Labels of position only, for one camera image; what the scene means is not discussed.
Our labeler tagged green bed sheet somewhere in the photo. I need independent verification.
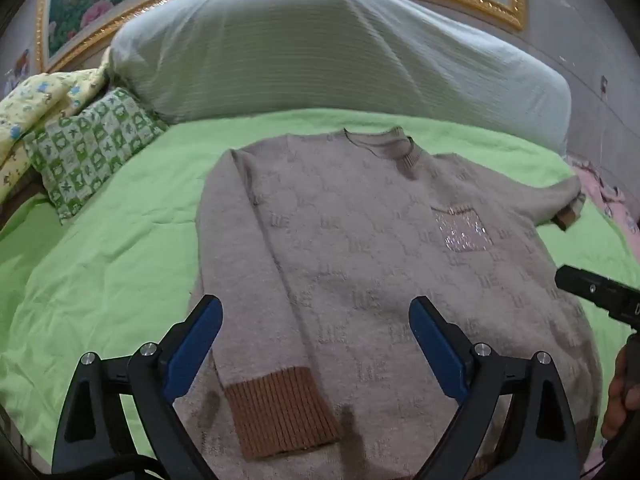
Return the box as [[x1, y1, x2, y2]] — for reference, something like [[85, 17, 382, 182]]
[[0, 108, 640, 480]]

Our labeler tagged gold framed flower painting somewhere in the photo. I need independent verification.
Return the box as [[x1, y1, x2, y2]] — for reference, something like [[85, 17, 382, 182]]
[[36, 0, 528, 73]]

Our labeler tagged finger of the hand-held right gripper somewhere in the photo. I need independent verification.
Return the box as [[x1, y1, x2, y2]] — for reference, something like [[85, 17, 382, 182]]
[[555, 265, 640, 332]]

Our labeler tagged beige knit sweater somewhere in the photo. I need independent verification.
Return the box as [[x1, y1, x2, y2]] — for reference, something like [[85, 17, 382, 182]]
[[187, 127, 603, 480]]

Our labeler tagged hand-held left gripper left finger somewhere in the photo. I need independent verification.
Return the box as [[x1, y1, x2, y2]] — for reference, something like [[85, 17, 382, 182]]
[[51, 294, 223, 480]]

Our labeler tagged green patterned pillow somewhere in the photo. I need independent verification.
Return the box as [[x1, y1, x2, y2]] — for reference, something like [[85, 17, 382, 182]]
[[24, 87, 170, 225]]

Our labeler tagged pink patterned cloth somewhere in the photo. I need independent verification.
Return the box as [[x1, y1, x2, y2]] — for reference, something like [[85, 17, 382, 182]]
[[567, 157, 640, 256]]

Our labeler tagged large white pillow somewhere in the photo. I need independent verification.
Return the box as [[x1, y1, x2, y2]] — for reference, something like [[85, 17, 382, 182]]
[[109, 0, 573, 155]]

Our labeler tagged yellow patterned blanket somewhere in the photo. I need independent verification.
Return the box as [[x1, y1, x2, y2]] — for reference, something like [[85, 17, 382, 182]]
[[0, 49, 113, 201]]

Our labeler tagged colourful wall sticker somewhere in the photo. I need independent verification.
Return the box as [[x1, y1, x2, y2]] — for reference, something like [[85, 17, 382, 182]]
[[4, 49, 32, 92]]

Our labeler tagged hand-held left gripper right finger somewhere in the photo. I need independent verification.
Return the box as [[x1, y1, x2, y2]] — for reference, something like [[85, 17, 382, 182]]
[[408, 296, 582, 480]]

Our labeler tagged person's right hand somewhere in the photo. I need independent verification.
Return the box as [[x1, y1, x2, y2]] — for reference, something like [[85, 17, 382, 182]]
[[601, 332, 640, 442]]

